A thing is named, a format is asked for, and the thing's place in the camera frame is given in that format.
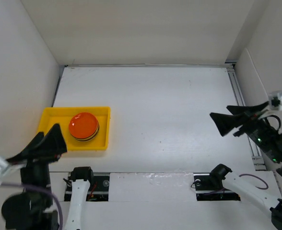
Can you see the left base mount slot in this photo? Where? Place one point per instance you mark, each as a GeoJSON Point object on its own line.
{"type": "Point", "coordinates": [98, 191]}

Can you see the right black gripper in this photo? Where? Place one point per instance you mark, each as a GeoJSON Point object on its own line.
{"type": "Point", "coordinates": [224, 122]}

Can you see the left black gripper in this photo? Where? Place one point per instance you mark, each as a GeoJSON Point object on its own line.
{"type": "Point", "coordinates": [53, 143]}

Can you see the yellow patterned plate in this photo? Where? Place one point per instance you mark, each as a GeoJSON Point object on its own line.
{"type": "Point", "coordinates": [88, 139]}

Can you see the yellow plastic bin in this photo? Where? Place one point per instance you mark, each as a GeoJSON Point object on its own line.
{"type": "Point", "coordinates": [63, 116]}

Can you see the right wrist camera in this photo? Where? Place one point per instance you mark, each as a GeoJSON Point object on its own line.
{"type": "Point", "coordinates": [275, 101]}

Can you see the orange plate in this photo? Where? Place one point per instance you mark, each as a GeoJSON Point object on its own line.
{"type": "Point", "coordinates": [83, 126]}

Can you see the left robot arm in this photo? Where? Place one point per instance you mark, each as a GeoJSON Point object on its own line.
{"type": "Point", "coordinates": [38, 206]}

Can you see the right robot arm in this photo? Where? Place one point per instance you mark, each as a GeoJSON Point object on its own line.
{"type": "Point", "coordinates": [271, 206]}

